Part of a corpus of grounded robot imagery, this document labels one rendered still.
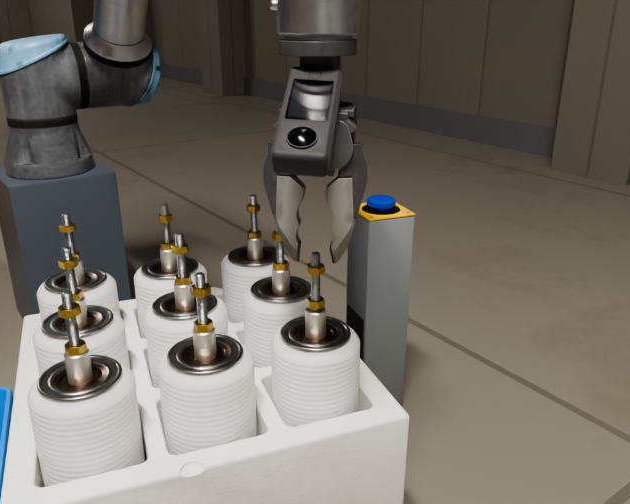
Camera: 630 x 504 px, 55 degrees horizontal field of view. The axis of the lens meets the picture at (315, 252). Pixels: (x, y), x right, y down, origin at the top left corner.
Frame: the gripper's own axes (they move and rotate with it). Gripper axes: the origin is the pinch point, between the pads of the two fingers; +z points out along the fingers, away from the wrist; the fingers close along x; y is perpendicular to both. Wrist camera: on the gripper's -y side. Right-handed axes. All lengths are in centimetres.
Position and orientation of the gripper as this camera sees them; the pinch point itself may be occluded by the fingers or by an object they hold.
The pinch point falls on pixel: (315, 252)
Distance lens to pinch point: 61.0
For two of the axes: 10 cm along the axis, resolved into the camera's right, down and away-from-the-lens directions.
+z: 0.0, 9.3, 3.7
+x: -9.9, -0.4, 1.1
